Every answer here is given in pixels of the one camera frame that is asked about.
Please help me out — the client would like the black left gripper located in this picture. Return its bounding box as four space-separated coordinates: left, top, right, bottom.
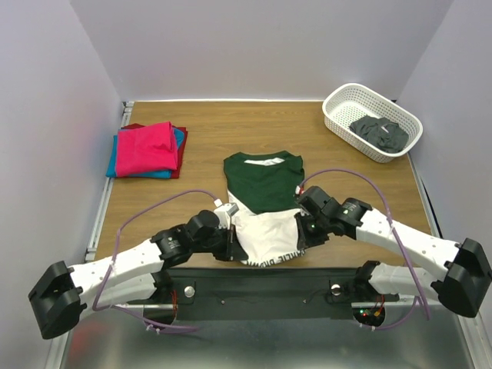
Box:
191 224 248 262

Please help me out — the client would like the white and green t-shirt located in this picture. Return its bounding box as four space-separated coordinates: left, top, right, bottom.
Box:
223 151 304 268

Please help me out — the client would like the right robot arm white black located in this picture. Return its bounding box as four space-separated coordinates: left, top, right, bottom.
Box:
295 186 491 317

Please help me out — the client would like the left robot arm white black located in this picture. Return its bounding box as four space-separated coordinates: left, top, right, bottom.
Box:
28 210 248 340

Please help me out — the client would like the dark red folded t-shirt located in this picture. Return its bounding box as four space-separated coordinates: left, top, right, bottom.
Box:
131 126 188 179

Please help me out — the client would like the grey t-shirt in basket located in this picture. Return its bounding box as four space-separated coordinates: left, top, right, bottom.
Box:
349 115 409 154

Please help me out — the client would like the pink folded t-shirt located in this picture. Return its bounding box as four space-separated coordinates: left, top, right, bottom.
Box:
115 121 178 177

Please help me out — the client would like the white perforated laundry basket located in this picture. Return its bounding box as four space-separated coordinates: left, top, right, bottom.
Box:
322 83 424 163

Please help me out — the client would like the blue folded t-shirt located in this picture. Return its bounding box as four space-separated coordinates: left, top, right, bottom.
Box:
105 128 185 180

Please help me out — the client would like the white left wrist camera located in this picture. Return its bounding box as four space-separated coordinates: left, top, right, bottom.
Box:
213 199 239 229

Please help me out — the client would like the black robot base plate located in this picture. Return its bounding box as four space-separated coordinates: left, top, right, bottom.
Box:
135 268 398 321

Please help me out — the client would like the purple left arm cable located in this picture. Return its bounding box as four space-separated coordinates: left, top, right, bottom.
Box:
92 188 222 334

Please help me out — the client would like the aluminium frame rail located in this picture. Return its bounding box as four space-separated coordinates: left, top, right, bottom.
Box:
47 102 491 368

